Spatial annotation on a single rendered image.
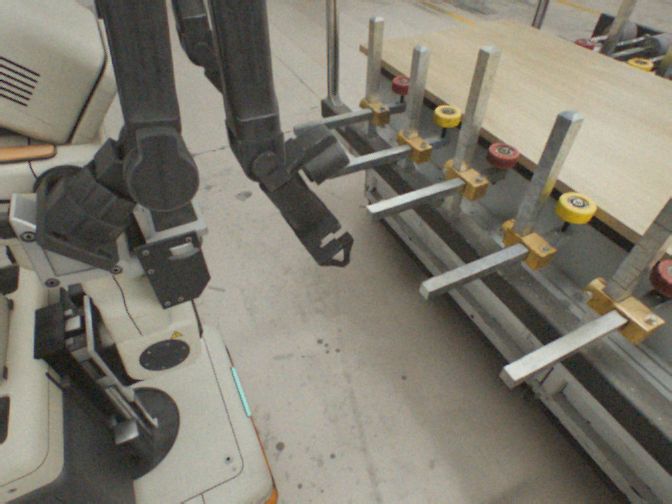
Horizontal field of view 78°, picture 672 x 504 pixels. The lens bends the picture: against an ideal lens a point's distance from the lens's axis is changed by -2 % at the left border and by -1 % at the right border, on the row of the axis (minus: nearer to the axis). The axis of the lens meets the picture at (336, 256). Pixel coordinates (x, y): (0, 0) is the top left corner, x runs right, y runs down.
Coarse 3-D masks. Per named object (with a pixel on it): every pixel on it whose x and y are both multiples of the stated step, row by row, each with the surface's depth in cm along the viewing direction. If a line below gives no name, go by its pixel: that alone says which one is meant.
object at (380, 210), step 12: (492, 168) 116; (456, 180) 112; (492, 180) 116; (420, 192) 108; (432, 192) 108; (444, 192) 110; (456, 192) 112; (372, 204) 105; (384, 204) 105; (396, 204) 105; (408, 204) 107; (420, 204) 109; (372, 216) 103; (384, 216) 105
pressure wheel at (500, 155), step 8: (496, 144) 114; (504, 144) 114; (488, 152) 113; (496, 152) 111; (504, 152) 111; (512, 152) 112; (488, 160) 113; (496, 160) 111; (504, 160) 110; (512, 160) 110; (496, 168) 116; (504, 168) 111
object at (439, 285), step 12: (552, 240) 100; (564, 240) 103; (504, 252) 98; (516, 252) 98; (528, 252) 98; (468, 264) 95; (480, 264) 95; (492, 264) 95; (504, 264) 97; (444, 276) 92; (456, 276) 92; (468, 276) 93; (480, 276) 95; (420, 288) 92; (432, 288) 90; (444, 288) 91
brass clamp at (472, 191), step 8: (448, 168) 116; (448, 176) 117; (456, 176) 114; (464, 176) 112; (472, 176) 112; (472, 184) 109; (480, 184) 109; (488, 184) 110; (464, 192) 113; (472, 192) 110; (480, 192) 111; (472, 200) 112
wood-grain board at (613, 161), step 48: (384, 48) 167; (432, 48) 167; (528, 48) 167; (576, 48) 167; (432, 96) 138; (528, 96) 136; (576, 96) 136; (624, 96) 136; (528, 144) 115; (576, 144) 115; (624, 144) 115; (576, 192) 100; (624, 192) 100
